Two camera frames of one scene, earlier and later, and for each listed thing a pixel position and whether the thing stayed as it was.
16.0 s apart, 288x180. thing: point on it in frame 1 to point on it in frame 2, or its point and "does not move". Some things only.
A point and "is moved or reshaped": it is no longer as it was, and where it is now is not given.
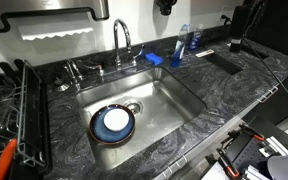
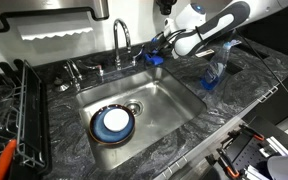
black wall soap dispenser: [166, 6] does not move
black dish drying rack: [16, 106] does not move
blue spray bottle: [178, 52] is moved or reshaped
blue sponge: [156, 59] does not move
